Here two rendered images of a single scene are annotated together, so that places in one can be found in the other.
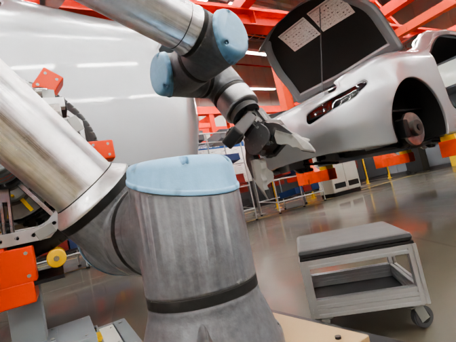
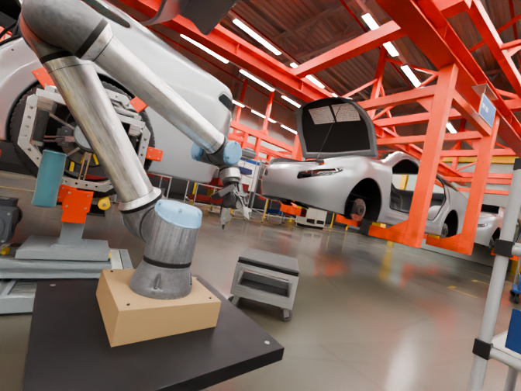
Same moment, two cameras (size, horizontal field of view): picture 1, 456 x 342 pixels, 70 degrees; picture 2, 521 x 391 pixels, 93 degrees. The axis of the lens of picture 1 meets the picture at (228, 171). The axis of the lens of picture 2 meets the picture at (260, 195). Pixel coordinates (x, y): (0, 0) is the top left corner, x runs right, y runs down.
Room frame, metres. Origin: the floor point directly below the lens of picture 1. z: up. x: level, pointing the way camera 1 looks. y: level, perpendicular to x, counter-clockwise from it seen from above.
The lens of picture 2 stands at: (-0.38, -0.12, 0.74)
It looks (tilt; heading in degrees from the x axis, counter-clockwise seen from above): 0 degrees down; 356
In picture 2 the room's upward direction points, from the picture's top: 12 degrees clockwise
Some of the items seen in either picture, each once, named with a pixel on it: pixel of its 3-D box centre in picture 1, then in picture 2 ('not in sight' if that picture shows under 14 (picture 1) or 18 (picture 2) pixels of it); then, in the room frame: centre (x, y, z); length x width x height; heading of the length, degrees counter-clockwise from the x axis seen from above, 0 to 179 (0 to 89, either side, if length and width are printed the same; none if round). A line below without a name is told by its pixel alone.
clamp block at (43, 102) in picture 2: not in sight; (46, 105); (0.76, 0.77, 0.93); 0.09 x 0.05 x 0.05; 29
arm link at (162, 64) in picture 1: (182, 74); (208, 152); (0.69, 0.05, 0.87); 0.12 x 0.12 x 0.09; 43
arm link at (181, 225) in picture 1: (186, 218); (174, 229); (0.46, 0.07, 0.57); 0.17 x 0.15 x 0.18; 43
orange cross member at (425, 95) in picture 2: not in sight; (355, 115); (3.98, -1.83, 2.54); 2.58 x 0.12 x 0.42; 29
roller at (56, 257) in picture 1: (56, 256); (103, 202); (1.17, 0.66, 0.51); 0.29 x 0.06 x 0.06; 29
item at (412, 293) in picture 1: (355, 275); (265, 281); (1.34, -0.41, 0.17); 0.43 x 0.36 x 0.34; 80
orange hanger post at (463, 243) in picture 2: not in sight; (460, 184); (3.95, -4.06, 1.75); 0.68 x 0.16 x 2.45; 29
